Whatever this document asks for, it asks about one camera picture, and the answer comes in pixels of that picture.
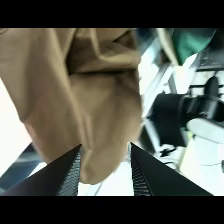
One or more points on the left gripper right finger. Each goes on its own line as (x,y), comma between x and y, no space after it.
(156,180)

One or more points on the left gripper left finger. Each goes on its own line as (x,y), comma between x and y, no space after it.
(56,180)

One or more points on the brown T-shirt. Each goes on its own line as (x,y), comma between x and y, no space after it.
(60,86)

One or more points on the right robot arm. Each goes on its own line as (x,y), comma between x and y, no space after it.
(170,113)

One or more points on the beige garment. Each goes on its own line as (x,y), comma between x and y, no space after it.
(165,41)

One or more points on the green garment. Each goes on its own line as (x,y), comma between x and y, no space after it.
(191,41)

